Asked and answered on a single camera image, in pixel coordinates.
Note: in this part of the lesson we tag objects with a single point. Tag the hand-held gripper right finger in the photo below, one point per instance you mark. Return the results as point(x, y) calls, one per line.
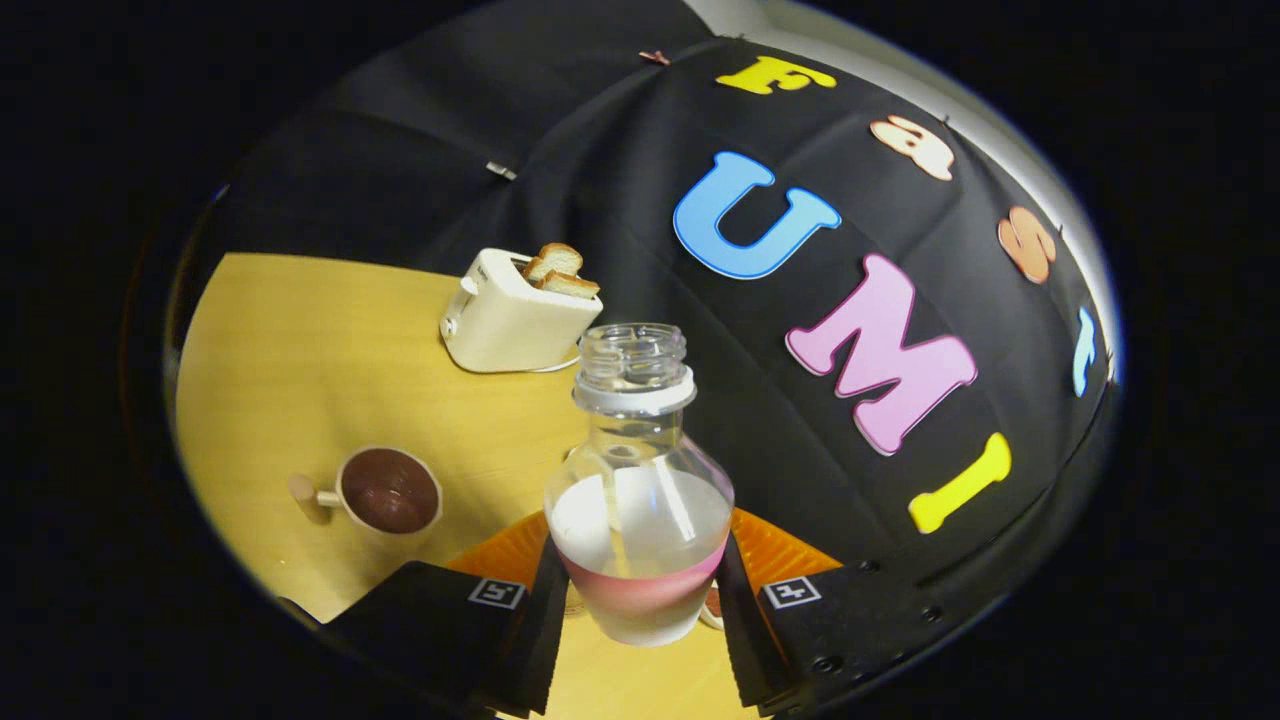
point(745, 640)

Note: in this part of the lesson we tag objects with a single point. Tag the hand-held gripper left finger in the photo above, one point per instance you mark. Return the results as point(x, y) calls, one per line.
point(540, 640)

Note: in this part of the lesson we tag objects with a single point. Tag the clear juice bottle pink label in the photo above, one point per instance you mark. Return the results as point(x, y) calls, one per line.
point(640, 530)

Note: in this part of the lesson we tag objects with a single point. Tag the cream toaster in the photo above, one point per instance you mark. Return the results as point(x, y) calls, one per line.
point(510, 325)

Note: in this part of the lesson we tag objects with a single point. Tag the toast slice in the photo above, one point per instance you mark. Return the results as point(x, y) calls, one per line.
point(572, 286)
point(555, 260)

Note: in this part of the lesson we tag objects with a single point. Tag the wooden table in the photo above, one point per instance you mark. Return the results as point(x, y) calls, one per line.
point(300, 360)

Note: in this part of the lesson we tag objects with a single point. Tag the silver clip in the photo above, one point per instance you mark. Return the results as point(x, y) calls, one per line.
point(501, 170)

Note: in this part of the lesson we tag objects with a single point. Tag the black backdrop cloth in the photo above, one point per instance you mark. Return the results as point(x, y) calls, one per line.
point(620, 150)

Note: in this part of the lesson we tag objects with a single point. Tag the copper clip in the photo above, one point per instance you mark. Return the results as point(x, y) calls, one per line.
point(655, 58)

